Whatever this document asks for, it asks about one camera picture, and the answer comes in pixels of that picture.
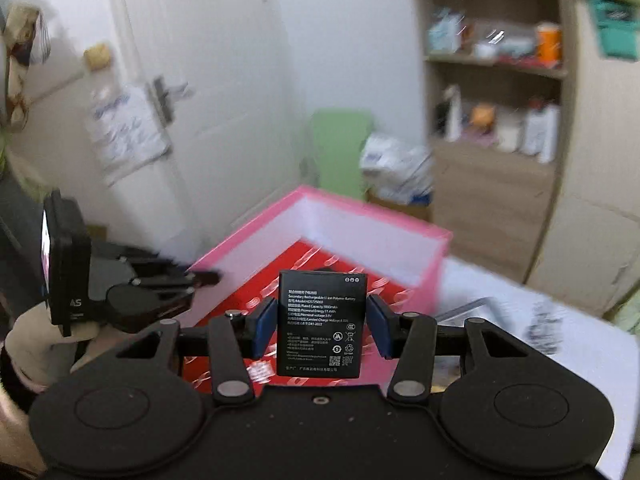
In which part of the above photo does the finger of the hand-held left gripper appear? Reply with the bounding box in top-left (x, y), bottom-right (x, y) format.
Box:
top-left (131, 258), bottom-right (224, 293)

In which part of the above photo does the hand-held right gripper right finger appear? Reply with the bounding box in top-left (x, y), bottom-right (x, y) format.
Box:
top-left (367, 295), bottom-right (526, 407)

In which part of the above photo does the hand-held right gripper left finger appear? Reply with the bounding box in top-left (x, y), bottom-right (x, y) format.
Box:
top-left (116, 297), bottom-right (278, 407)

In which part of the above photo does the black rectangular battery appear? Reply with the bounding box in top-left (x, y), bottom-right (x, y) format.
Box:
top-left (276, 270), bottom-right (369, 377)

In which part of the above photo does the pink cardboard box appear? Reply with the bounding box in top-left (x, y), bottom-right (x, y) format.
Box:
top-left (181, 185), bottom-right (453, 396)

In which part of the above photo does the person's left forearm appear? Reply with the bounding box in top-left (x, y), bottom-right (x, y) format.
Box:
top-left (2, 305), bottom-right (108, 393)

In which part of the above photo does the brown cardboard box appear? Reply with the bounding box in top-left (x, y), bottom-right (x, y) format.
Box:
top-left (367, 187), bottom-right (432, 221)

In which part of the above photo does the white plastic bag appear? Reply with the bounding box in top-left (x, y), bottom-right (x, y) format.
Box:
top-left (82, 82), bottom-right (171, 168)

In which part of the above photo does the plastic wrapped tissue pack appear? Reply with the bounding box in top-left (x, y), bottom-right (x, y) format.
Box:
top-left (360, 132), bottom-right (433, 206)

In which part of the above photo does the wooden shelf cabinet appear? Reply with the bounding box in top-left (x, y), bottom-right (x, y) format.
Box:
top-left (412, 0), bottom-right (576, 283)

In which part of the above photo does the green folding board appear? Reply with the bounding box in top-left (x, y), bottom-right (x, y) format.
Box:
top-left (306, 109), bottom-right (375, 201)

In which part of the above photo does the white guitar print blanket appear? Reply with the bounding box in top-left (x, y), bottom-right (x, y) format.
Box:
top-left (435, 255), bottom-right (640, 480)

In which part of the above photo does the white door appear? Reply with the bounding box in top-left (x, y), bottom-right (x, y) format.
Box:
top-left (0, 0), bottom-right (306, 261)

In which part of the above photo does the hanging patterned cloth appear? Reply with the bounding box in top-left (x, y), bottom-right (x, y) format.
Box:
top-left (0, 0), bottom-right (51, 133)

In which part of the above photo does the white round jar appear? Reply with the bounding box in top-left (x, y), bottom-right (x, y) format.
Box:
top-left (497, 120), bottom-right (523, 153)

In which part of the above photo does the small orange box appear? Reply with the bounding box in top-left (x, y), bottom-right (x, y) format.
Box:
top-left (472, 104), bottom-right (496, 131)

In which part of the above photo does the clear bottle red cap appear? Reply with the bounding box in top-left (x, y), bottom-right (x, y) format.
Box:
top-left (522, 110), bottom-right (544, 156)

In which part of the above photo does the wooden wardrobe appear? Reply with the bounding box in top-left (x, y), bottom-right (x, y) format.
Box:
top-left (525, 0), bottom-right (640, 333)

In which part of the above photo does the tall white cylinder bottle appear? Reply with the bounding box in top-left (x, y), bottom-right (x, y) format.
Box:
top-left (542, 102), bottom-right (561, 163)

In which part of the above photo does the blue tissue packet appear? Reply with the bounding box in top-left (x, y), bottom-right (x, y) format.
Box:
top-left (427, 7), bottom-right (463, 53)

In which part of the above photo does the clear plastic container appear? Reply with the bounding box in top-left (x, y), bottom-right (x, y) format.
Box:
top-left (472, 20), bottom-right (538, 58)

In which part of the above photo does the orange bottle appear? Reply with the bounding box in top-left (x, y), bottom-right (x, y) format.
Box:
top-left (537, 22), bottom-right (563, 66)

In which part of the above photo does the teal cloth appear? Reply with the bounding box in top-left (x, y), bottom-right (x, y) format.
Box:
top-left (587, 0), bottom-right (640, 61)

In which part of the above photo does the metal door handle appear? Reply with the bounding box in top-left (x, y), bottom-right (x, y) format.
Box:
top-left (150, 76), bottom-right (183, 126)

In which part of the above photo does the yellow wall hook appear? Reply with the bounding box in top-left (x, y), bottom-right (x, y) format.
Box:
top-left (84, 44), bottom-right (112, 70)

